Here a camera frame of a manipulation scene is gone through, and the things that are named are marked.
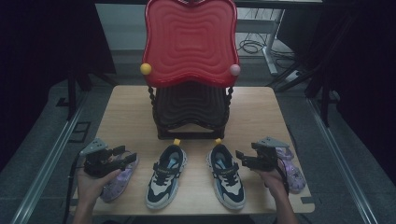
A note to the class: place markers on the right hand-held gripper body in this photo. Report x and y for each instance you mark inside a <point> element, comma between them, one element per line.
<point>264,157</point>

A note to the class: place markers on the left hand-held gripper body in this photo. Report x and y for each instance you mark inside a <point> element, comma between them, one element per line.
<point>96,163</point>

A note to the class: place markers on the navy and white sneaker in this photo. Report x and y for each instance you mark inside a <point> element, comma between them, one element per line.
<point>230,189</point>
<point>163,186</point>

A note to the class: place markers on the red and black shoe rack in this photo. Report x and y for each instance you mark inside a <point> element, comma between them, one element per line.
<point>190,40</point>

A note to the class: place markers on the person's left hand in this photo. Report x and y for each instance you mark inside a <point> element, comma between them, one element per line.
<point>90,189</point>

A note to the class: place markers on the person's right hand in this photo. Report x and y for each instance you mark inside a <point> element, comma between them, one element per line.
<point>275,183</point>

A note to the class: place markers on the black floor tape marks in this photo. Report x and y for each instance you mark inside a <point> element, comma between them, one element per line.
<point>79,132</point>

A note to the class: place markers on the grey tape strip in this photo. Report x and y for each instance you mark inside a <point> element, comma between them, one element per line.
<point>74,202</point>
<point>308,200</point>

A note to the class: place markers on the black metal stand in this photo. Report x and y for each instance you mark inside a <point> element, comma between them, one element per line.
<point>72,93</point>

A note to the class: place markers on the black tripod stand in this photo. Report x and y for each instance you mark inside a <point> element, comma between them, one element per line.
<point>323,93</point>

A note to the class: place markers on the black curtain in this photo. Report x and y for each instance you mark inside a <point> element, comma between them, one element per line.
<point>364,77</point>
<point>37,62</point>

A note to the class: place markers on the metal floor rail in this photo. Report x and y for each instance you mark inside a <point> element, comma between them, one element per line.
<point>339,158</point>
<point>46,168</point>

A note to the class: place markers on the white metal desk frame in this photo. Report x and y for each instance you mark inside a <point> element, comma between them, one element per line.
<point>269,46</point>

